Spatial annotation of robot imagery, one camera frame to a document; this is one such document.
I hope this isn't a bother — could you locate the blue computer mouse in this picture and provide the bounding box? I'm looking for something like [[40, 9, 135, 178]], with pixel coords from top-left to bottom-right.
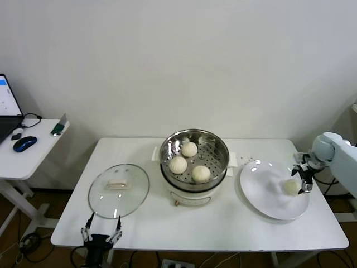
[[13, 136, 38, 154]]

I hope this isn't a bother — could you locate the white side desk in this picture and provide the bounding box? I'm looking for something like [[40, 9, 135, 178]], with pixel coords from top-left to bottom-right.
[[0, 118, 70, 246]]

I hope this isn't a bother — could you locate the black laptop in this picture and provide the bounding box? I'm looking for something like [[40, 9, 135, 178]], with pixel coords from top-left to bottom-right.
[[0, 74, 25, 145]]

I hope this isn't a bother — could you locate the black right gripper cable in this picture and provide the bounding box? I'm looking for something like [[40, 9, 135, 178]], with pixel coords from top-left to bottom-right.
[[313, 167, 340, 185]]

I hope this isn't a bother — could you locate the white electric cooker pot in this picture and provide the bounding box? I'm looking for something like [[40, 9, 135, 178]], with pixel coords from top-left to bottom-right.
[[161, 167, 234, 208]]

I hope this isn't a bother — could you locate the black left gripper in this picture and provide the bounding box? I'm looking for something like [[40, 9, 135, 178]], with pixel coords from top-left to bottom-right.
[[80, 212, 124, 268]]

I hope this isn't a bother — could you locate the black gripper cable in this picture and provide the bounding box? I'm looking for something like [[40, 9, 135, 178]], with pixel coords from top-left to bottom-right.
[[70, 247, 88, 266], [313, 167, 340, 185]]

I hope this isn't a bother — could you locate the round glass pot lid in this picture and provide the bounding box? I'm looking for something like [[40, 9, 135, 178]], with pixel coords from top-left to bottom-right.
[[88, 164, 151, 220]]

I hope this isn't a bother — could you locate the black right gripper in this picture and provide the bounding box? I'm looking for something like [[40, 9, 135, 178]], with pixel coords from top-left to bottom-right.
[[291, 162, 316, 195]]

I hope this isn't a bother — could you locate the black floor cable bundle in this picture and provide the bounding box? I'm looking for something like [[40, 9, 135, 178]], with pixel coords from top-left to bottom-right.
[[16, 233, 42, 263]]

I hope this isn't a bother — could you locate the black laptop cable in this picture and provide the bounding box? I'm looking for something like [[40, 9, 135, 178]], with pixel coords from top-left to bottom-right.
[[21, 113, 42, 130]]

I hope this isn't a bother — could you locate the green and silver tool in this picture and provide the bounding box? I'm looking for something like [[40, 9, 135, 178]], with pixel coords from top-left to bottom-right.
[[50, 113, 70, 137]]

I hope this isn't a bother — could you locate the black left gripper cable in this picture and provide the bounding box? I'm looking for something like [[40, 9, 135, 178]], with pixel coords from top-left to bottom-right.
[[70, 247, 88, 266]]

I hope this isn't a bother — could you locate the white steamed baozi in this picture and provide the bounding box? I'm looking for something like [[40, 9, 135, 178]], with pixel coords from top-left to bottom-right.
[[181, 141, 198, 157], [191, 165, 212, 184], [169, 156, 188, 174], [282, 179, 301, 195]]

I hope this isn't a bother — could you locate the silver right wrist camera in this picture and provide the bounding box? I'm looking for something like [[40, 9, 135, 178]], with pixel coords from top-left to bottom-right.
[[293, 151, 308, 165]]

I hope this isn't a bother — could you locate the white round plate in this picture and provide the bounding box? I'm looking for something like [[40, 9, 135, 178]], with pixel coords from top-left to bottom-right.
[[239, 159, 310, 221]]

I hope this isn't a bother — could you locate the white power strip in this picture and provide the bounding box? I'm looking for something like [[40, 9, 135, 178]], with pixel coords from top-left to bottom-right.
[[161, 259, 195, 268]]

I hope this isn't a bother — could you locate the perforated steel steamer basket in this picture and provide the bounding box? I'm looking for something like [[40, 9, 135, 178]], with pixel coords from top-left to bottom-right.
[[151, 128, 238, 193]]

